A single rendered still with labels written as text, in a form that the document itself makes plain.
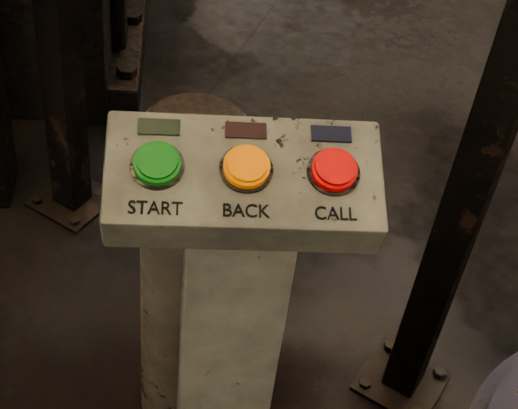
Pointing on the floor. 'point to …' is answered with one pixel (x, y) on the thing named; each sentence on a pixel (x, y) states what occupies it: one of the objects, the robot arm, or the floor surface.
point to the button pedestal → (238, 238)
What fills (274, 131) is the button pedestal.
